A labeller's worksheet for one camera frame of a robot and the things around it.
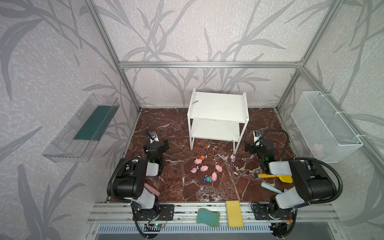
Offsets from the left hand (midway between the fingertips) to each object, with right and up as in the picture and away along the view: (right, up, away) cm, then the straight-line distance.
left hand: (157, 134), depth 93 cm
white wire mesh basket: (+81, +5, -31) cm, 87 cm away
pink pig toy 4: (+26, -16, -4) cm, 30 cm away
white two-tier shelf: (+37, +11, -23) cm, 44 cm away
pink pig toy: (+38, -19, -7) cm, 43 cm away
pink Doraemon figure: (+23, -20, -7) cm, 32 cm away
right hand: (+62, 0, +2) cm, 62 cm away
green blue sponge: (+31, -39, -21) cm, 54 cm away
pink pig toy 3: (+35, -23, -9) cm, 43 cm away
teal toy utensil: (+63, -27, -11) cm, 69 cm away
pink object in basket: (+86, -6, -19) cm, 89 cm away
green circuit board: (+8, -41, -24) cm, 48 cm away
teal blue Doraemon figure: (+31, -24, -11) cm, 41 cm away
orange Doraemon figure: (+29, -14, -2) cm, 32 cm away
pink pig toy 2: (+29, -19, -7) cm, 36 cm away
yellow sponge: (+44, -38, -20) cm, 62 cm away
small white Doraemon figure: (+47, -14, -3) cm, 49 cm away
